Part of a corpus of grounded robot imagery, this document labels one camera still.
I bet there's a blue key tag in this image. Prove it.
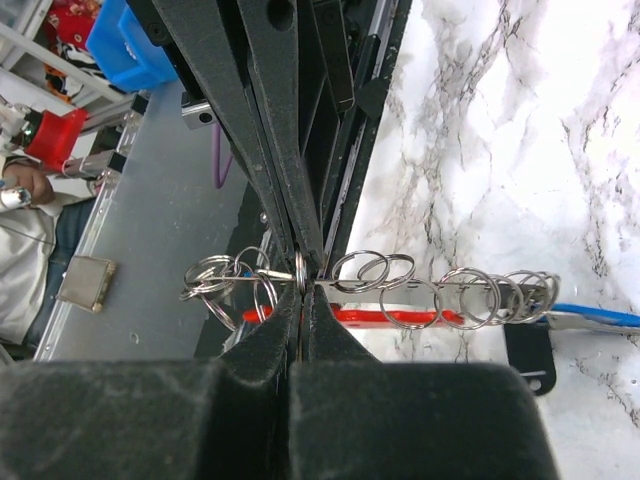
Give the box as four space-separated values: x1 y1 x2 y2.
545 304 639 336

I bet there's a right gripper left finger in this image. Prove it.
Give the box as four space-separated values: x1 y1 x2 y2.
1 288 302 479

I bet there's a person in white shirt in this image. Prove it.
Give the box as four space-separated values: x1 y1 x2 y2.
1 156 95 349

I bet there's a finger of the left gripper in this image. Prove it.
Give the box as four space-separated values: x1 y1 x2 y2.
238 1 325 265
154 1 294 260

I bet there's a red keyring with keys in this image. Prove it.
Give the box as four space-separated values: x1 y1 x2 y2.
180 249 560 331

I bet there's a small grey metal box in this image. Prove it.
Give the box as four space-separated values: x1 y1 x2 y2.
56 256 117 314

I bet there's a red plastic part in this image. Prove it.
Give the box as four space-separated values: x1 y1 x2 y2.
23 108 88 173

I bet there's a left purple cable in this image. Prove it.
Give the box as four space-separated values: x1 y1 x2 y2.
212 122 234 190

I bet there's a blue plastic bin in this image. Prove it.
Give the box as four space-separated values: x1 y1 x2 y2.
86 0 178 93

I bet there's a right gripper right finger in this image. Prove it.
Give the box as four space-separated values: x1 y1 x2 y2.
289 287 559 479

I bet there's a black key fob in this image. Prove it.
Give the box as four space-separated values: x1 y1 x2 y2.
503 324 557 396

